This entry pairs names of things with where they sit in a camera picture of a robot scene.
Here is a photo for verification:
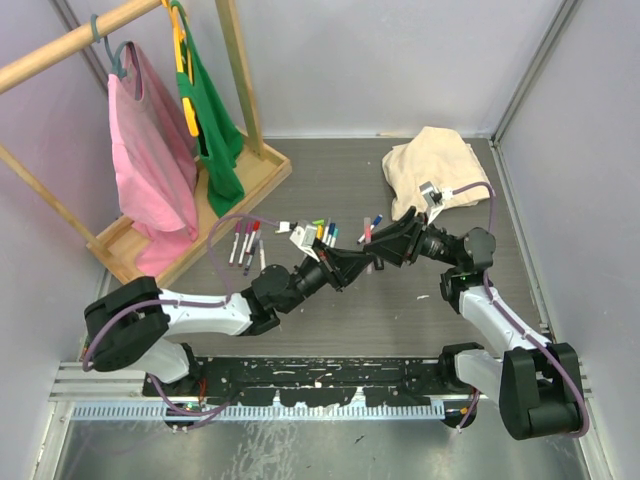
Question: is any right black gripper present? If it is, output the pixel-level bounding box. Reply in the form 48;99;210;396
363;206;462;268

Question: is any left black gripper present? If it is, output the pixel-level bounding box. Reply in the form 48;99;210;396
279;238;371;315

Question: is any pink pen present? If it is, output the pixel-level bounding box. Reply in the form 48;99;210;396
364;217;374;275

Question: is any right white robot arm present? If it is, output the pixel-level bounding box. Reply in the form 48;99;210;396
364;208;590;440

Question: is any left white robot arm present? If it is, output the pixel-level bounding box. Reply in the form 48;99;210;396
82;245;375;396

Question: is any blue cap white marker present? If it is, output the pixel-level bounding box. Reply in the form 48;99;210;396
357;214;383;244

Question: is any teal cap marker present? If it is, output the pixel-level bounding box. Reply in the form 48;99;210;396
328;227;339;248

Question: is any grey cap marker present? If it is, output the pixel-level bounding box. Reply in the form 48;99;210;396
323;217;332;236

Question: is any beige cloth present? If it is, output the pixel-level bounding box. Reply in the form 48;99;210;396
382;127;491;221

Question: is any white grey marker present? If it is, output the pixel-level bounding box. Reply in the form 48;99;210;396
259;239;266;272

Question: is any red cap marker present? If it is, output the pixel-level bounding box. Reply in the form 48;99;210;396
244;220;260;259

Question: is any dark purple marker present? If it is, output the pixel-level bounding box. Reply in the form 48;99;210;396
243;234;260;276

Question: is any wooden clothes rack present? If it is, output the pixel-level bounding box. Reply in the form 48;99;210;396
1;1;292;287

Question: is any green shirt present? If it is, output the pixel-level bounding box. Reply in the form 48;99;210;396
171;1;245;217

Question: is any pink shirt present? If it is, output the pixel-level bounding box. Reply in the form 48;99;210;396
108;42;199;276

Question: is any yellow clothes hanger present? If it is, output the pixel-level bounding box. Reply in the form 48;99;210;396
161;0;199;137

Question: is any grey clothes hanger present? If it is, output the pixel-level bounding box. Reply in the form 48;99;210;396
89;13;139;81

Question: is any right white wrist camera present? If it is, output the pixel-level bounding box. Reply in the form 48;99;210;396
419;182;453;224

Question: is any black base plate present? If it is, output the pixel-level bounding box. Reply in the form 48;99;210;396
161;357;475;408

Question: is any slotted cable duct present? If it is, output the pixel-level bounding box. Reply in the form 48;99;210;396
70;400;446;422

